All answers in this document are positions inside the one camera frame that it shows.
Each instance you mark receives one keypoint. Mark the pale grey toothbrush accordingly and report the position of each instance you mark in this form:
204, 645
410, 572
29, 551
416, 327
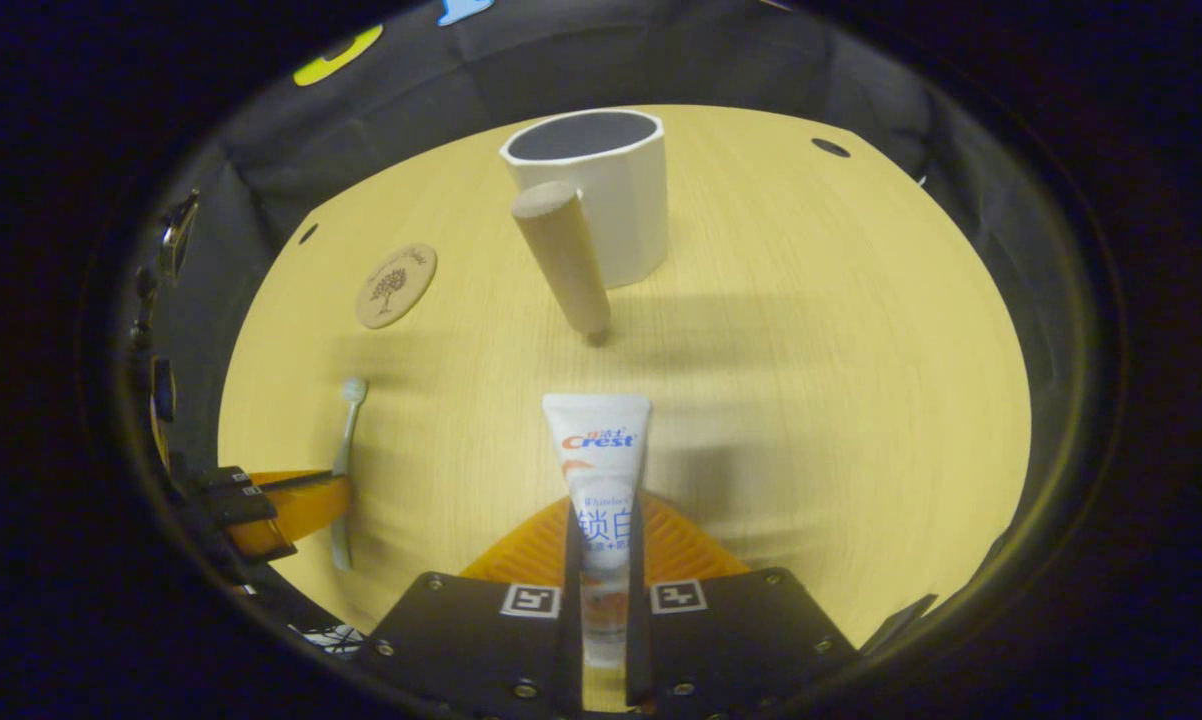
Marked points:
346, 440

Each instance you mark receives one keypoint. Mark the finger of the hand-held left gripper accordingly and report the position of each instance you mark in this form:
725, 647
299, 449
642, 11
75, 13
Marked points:
301, 510
226, 480

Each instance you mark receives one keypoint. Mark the light wooden desktop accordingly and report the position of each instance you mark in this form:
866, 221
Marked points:
811, 400

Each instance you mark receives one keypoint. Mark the white toothpaste tube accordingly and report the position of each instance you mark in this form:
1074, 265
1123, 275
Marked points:
598, 470

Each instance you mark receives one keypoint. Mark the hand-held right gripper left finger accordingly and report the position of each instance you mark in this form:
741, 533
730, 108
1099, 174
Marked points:
574, 580

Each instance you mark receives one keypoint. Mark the round wooden coaster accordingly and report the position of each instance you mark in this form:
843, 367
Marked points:
396, 286

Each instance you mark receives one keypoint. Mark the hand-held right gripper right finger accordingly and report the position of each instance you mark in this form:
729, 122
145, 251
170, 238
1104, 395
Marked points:
637, 580

